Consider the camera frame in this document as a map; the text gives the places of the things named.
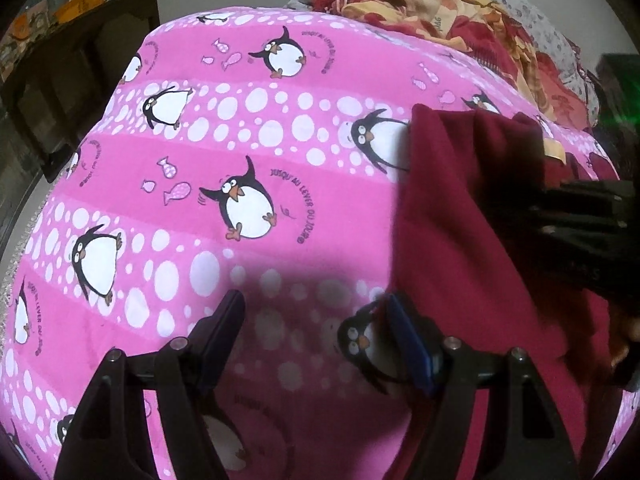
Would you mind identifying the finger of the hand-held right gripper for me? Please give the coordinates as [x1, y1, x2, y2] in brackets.
[542, 120, 635, 216]
[482, 195, 628, 266]

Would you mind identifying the orange plastic container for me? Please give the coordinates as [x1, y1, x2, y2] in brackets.
[12, 11, 52, 42]
[56, 0, 108, 24]

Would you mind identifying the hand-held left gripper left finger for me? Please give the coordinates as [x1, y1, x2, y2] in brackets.
[54, 290, 247, 480]

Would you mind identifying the person's right hand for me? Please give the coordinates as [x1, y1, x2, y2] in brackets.
[607, 310, 640, 391]

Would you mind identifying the maroon garment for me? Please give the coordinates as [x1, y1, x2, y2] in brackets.
[390, 104, 623, 480]

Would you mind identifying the grey floral pillow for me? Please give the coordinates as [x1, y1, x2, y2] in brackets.
[287, 0, 601, 128]

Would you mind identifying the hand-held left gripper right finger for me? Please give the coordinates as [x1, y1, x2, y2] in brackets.
[385, 292, 598, 480]

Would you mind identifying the dark wooden cabinet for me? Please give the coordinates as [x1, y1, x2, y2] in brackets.
[0, 0, 161, 184]

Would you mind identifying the pink penguin print bed sheet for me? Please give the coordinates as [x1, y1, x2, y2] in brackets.
[0, 7, 640, 480]

